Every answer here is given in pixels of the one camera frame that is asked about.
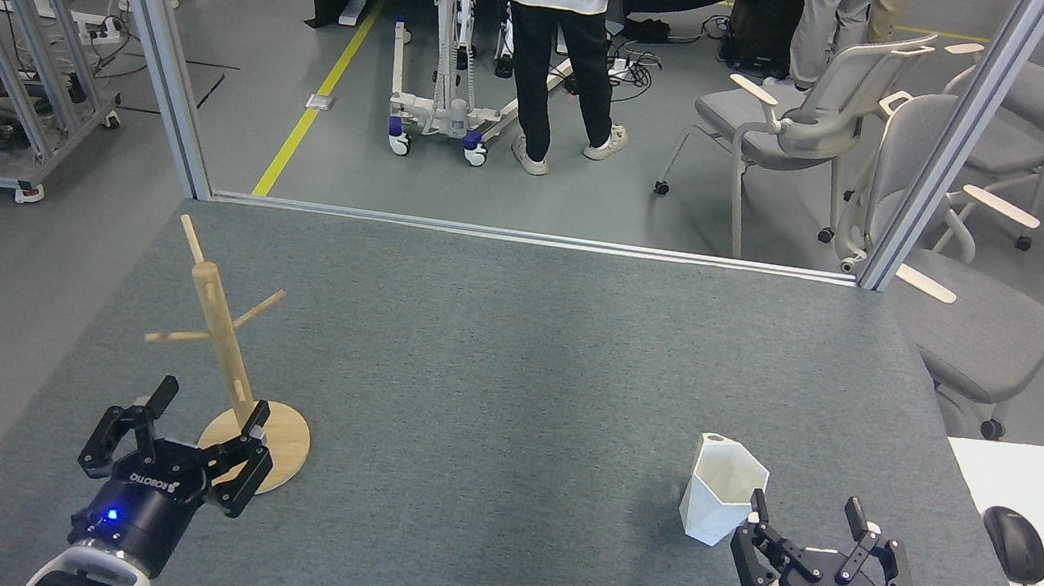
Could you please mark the white hexagonal cup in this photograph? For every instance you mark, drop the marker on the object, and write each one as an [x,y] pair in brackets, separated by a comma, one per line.
[710,509]

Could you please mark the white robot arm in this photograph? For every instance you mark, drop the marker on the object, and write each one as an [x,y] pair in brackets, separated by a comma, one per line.
[91,579]

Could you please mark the wooden cup rack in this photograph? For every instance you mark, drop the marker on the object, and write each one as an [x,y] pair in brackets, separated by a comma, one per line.
[287,452]

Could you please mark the black computer mouse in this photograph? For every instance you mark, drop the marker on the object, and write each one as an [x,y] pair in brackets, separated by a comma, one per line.
[1015,545]

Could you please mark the metal floor socket plate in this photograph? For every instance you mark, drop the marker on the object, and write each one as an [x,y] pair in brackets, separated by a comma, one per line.
[320,101]

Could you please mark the white power strip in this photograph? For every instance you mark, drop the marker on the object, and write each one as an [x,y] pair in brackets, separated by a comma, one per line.
[103,29]

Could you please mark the grey chair with white back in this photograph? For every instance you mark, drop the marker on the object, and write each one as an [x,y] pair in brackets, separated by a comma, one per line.
[756,122]

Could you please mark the black computer case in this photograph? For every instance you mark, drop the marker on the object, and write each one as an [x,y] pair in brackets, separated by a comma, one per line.
[764,22]

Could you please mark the person in pale trousers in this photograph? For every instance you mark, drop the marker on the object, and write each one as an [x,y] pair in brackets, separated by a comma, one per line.
[826,10]

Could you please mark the silver frame rail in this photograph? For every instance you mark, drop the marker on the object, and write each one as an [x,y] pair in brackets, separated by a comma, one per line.
[529,237]

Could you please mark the silver frame post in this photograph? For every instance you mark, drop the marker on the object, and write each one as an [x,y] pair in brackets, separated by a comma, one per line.
[156,33]
[963,139]

